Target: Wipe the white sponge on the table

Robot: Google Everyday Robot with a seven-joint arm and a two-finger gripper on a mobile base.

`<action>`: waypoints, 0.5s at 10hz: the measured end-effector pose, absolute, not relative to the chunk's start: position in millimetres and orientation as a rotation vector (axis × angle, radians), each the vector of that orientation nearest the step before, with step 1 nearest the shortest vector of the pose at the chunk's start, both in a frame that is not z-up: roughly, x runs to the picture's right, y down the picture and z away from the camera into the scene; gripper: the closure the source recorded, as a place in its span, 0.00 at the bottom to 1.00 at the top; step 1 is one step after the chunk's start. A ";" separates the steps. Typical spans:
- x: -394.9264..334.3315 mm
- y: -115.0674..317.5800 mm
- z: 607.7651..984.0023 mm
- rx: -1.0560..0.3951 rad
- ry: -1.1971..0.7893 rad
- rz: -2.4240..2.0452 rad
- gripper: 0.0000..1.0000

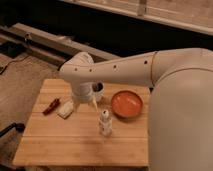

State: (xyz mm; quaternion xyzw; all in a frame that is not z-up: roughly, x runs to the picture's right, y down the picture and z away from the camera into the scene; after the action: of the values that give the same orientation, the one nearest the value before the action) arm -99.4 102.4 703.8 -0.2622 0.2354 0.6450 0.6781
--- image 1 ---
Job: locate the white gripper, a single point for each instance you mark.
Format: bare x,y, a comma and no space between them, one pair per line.
82,93

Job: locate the white sponge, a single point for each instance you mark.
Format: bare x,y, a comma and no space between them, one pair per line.
65,110

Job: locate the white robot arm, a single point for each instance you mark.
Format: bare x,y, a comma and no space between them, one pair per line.
180,124

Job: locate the small white bottle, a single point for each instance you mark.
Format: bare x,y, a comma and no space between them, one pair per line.
105,123

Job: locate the red chili pepper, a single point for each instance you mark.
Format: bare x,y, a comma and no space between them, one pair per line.
52,106

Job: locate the orange bowl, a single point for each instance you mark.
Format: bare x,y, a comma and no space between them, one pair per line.
126,104

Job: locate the wooden cutting board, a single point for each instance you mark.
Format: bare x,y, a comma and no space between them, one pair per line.
76,141

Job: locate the long metal rail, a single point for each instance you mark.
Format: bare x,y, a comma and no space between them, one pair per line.
59,43

